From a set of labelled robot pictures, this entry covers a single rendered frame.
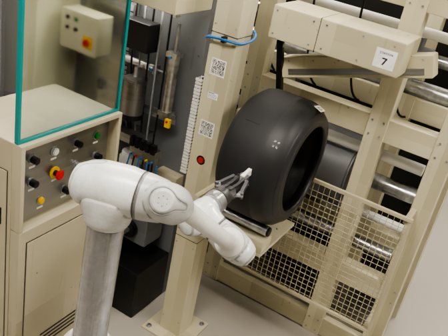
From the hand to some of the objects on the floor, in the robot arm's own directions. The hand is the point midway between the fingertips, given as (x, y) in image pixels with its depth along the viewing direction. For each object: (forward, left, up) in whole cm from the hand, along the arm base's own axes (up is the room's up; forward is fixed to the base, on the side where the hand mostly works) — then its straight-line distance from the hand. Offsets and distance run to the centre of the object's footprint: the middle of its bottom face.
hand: (245, 175), depth 233 cm
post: (+50, +19, -118) cm, 130 cm away
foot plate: (+51, +19, -118) cm, 130 cm away
